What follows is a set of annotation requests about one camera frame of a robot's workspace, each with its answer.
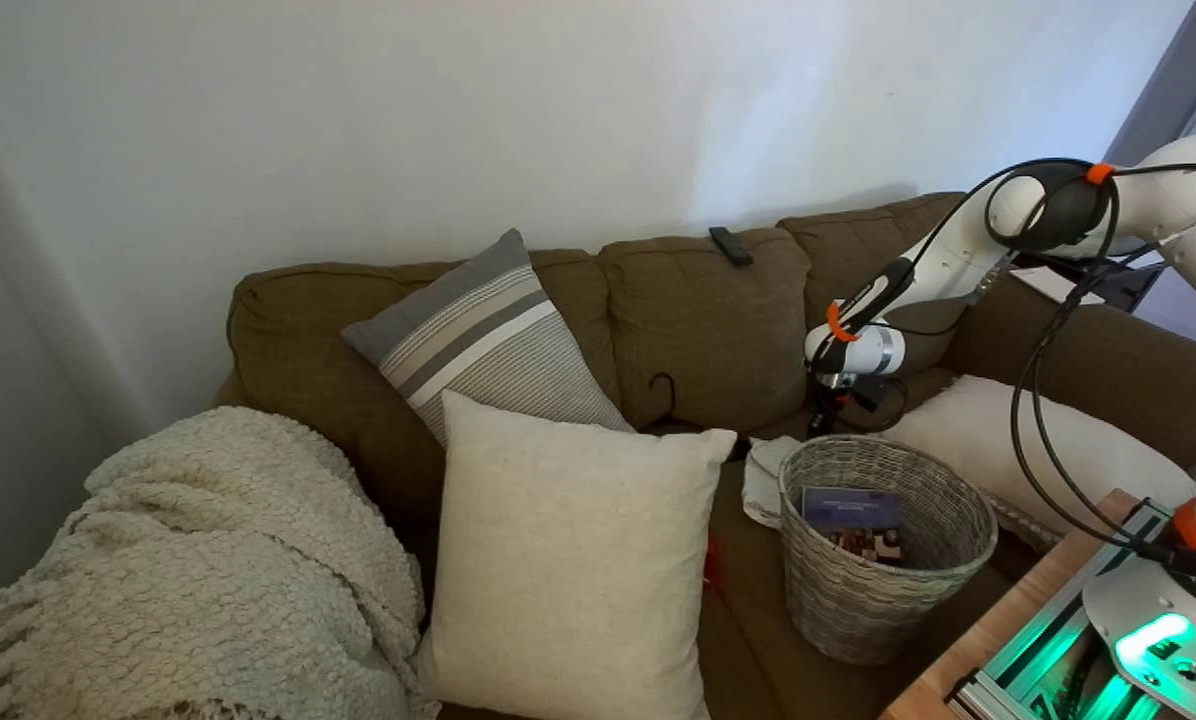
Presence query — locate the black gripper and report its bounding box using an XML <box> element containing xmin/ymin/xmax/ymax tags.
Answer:
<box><xmin>810</xmin><ymin>377</ymin><xmax>897</xmax><ymax>440</ymax></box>

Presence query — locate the white towel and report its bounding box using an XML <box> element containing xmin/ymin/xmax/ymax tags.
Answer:
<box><xmin>738</xmin><ymin>436</ymin><xmax>806</xmax><ymax>533</ymax></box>

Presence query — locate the brown fabric sofa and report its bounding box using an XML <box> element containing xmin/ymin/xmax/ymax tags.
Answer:
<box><xmin>214</xmin><ymin>191</ymin><xmax>1196</xmax><ymax>720</ymax></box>

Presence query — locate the blue book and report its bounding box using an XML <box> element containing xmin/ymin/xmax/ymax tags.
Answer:
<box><xmin>794</xmin><ymin>482</ymin><xmax>914</xmax><ymax>568</ymax></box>

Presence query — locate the white fringed pillow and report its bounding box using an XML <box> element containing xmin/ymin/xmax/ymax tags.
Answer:
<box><xmin>882</xmin><ymin>372</ymin><xmax>1196</xmax><ymax>550</ymax></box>

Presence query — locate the black remote control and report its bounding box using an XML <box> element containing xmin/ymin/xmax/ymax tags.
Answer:
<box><xmin>705</xmin><ymin>222</ymin><xmax>757</xmax><ymax>267</ymax></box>

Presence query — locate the black hook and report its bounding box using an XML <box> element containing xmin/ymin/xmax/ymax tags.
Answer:
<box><xmin>644</xmin><ymin>367</ymin><xmax>707</xmax><ymax>431</ymax></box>

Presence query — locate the grey woven basket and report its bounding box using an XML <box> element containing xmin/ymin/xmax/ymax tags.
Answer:
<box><xmin>776</xmin><ymin>436</ymin><xmax>1004</xmax><ymax>668</ymax></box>

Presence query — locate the red object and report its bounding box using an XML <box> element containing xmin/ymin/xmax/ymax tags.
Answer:
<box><xmin>698</xmin><ymin>533</ymin><xmax>726</xmax><ymax>596</ymax></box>

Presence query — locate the wooden table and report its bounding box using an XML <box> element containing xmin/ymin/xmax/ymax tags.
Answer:
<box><xmin>875</xmin><ymin>486</ymin><xmax>1146</xmax><ymax>720</ymax></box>

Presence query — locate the dark side table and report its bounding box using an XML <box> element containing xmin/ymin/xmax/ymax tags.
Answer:
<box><xmin>1013</xmin><ymin>248</ymin><xmax>1173</xmax><ymax>318</ymax></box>

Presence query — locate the plain cream pillow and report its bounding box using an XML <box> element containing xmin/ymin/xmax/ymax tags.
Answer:
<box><xmin>413</xmin><ymin>388</ymin><xmax>742</xmax><ymax>720</ymax></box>

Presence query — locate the grey striped pillow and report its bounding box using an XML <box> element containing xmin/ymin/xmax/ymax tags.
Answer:
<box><xmin>339</xmin><ymin>222</ymin><xmax>630</xmax><ymax>449</ymax></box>

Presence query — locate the cream knitted blanket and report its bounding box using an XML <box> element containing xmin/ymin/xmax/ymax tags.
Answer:
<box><xmin>0</xmin><ymin>404</ymin><xmax>427</xmax><ymax>720</ymax></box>

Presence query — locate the aluminium frame with green light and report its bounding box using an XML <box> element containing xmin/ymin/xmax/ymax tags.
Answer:
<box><xmin>950</xmin><ymin>498</ymin><xmax>1196</xmax><ymax>720</ymax></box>

